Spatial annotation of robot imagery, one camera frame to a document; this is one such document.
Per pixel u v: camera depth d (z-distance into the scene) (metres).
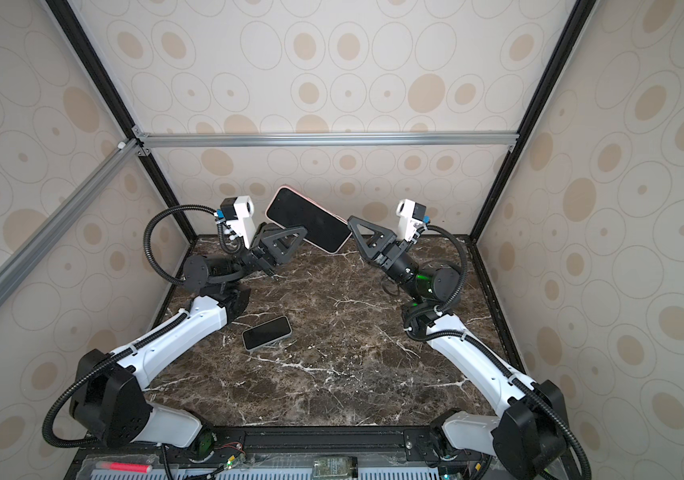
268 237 0.52
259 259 0.51
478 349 0.48
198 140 0.88
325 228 0.51
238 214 0.49
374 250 0.52
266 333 0.92
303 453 0.73
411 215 0.54
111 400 0.41
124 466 0.72
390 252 0.50
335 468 0.67
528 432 0.39
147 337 0.47
